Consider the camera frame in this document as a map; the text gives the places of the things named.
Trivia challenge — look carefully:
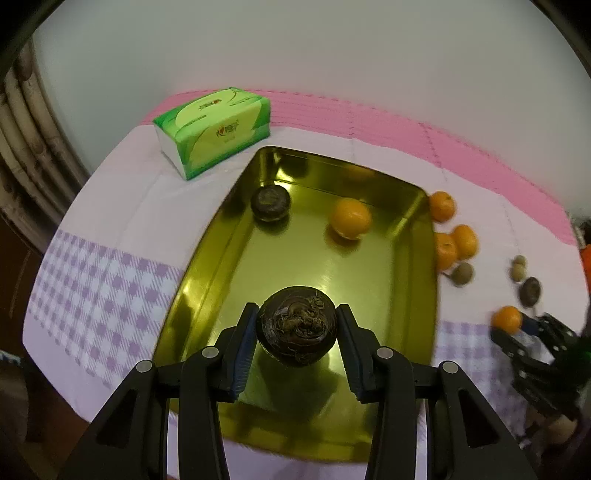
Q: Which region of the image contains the rattan furniture frame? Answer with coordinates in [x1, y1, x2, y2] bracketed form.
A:
[0, 41, 90, 232]

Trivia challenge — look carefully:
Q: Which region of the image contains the gold tin box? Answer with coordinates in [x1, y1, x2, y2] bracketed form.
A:
[152, 146, 439, 463]

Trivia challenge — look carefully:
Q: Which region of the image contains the pink foam mat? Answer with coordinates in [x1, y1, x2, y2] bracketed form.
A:
[152, 88, 578, 245]

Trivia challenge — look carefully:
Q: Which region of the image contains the green tissue pack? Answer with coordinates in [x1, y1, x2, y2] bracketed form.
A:
[152, 87, 271, 182]

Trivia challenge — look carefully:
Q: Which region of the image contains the dark brown round fruit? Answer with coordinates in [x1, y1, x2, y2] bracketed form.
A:
[250, 185, 291, 223]
[519, 277, 543, 306]
[256, 286, 339, 368]

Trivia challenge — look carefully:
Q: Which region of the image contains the white purple checked tablecloth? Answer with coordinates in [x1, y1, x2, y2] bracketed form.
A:
[22, 124, 591, 480]

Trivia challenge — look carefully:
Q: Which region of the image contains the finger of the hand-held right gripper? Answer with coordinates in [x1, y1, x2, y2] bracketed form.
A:
[490, 327, 550, 371]
[522, 313, 578, 352]

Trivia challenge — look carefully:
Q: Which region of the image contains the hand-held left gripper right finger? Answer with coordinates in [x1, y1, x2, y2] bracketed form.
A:
[336, 303, 539, 480]

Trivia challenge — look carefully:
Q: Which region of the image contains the orange mandarin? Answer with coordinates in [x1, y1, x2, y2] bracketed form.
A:
[329, 198, 373, 241]
[491, 305, 524, 335]
[450, 224, 479, 260]
[428, 191, 457, 224]
[434, 232, 459, 272]

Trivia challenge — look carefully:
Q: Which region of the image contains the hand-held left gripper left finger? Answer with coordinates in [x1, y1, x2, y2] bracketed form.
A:
[58, 302, 259, 480]

